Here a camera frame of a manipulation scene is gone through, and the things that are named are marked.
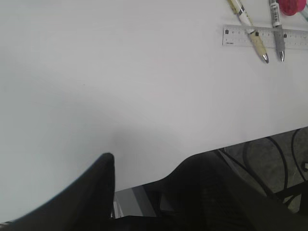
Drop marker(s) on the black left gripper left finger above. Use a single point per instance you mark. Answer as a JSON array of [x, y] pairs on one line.
[[85, 205]]

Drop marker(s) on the grey barrel pen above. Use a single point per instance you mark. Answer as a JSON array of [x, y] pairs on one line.
[[277, 26]]

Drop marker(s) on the clear plastic ruler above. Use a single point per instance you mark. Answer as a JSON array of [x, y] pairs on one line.
[[236, 36]]

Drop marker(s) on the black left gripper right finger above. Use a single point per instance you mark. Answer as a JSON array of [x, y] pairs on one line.
[[207, 195]]

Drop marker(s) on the cream barrel pen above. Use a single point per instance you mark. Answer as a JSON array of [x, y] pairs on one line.
[[245, 20]]

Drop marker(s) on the blue grip pen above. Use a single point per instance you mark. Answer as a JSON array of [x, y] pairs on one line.
[[304, 13]]

